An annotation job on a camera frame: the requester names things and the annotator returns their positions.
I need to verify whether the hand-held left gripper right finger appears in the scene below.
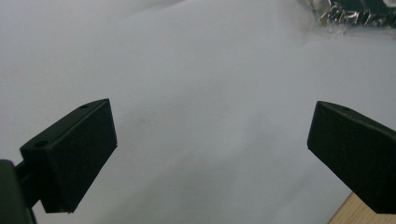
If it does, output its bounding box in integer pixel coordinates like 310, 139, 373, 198
306, 100, 396, 215

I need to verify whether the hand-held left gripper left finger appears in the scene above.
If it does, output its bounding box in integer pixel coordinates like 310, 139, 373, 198
14, 98, 119, 215

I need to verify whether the clear plastic bag of parts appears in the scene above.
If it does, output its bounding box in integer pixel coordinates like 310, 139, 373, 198
303, 0, 396, 31

